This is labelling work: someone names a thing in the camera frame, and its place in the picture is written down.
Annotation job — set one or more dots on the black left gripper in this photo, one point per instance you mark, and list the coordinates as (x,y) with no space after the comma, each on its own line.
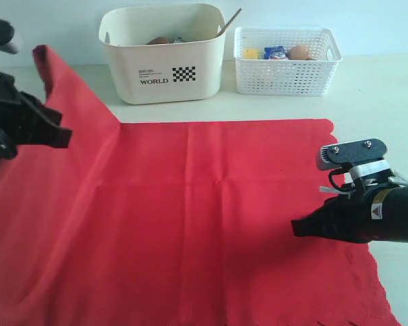
(24,120)

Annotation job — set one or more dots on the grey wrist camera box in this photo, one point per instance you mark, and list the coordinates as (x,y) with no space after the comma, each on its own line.
(9,39)
(358,158)

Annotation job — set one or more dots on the brown egg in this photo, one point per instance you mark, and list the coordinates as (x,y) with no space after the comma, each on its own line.
(298,52)

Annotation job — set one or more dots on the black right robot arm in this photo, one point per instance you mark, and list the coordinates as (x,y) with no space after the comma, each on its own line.
(395,209)

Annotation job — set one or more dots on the red table cloth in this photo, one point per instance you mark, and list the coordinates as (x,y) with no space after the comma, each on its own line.
(173,224)

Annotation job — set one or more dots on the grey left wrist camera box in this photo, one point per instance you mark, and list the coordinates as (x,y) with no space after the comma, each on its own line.
(9,39)

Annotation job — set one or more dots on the wooden chopstick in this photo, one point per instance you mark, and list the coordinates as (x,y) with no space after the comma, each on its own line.
(228,23)

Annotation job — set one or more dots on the white perforated plastic basket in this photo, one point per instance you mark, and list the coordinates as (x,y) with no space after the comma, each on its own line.
(285,77)

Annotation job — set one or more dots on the brown wooden plate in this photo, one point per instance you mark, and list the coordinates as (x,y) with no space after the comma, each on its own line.
(159,41)

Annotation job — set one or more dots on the blue white milk carton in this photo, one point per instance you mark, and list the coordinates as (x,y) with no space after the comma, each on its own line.
(275,53)

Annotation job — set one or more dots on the yellow cheese wedge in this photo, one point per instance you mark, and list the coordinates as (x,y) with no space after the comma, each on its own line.
(251,54)

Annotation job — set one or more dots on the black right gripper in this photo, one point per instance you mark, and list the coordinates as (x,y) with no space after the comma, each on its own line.
(354,220)

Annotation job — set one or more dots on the cream plastic bin WORLD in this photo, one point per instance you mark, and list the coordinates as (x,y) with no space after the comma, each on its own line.
(145,74)

